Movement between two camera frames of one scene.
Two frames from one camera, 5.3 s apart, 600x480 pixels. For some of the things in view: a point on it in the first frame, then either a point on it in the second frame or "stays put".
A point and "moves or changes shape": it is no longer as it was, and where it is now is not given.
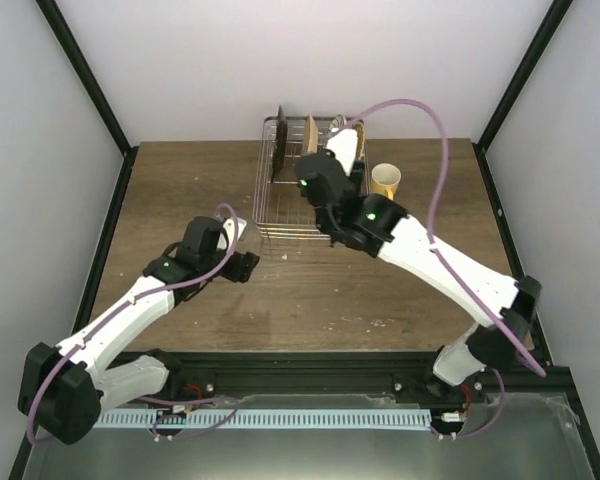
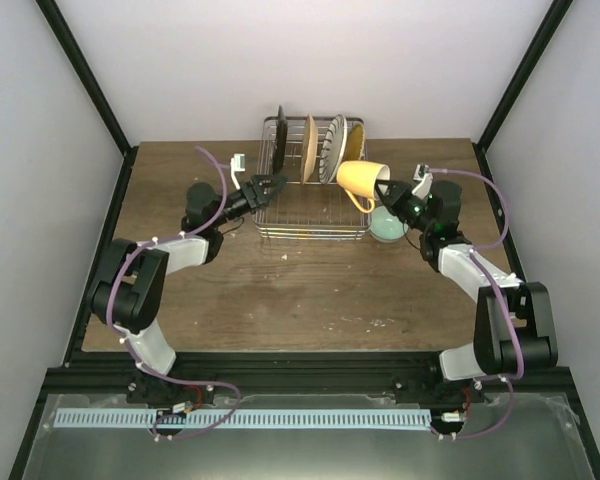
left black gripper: [243, 268] → [254, 194]
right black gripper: [358, 166] → [400, 191]
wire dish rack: [280, 207] stays put
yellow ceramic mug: [385, 178] moves or changes shape
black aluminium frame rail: [392, 375] stays put
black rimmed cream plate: [280, 143] stays put
